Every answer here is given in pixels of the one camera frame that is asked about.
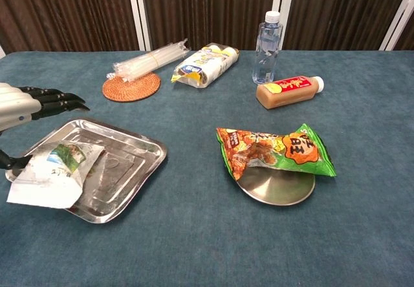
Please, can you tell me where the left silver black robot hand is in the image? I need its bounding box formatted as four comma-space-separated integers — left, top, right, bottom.
0, 82, 91, 171

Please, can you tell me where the white snack bag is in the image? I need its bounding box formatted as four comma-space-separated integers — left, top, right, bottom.
6, 140, 106, 209

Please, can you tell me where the green orange snack bag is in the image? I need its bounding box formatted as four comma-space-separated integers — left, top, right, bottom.
215, 123, 336, 181

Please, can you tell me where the round woven orange coaster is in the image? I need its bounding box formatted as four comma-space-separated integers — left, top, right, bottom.
102, 72, 162, 103

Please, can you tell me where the rectangular steel tray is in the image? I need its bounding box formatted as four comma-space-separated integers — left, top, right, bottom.
5, 118, 168, 224

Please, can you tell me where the bundle of clear straws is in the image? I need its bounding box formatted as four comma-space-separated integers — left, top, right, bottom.
112, 37, 190, 83

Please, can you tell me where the white yellow cookie package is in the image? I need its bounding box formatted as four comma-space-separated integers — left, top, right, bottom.
170, 43, 240, 89

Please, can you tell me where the blue felt table mat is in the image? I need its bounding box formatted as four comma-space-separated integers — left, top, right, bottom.
0, 50, 414, 287

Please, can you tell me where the clear water bottle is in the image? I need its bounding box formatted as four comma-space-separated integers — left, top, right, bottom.
252, 10, 285, 85

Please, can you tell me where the brown drink bottle red label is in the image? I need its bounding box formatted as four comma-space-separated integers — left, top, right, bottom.
256, 75, 325, 111

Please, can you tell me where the round steel plate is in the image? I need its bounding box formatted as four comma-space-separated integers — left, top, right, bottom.
237, 167, 316, 206

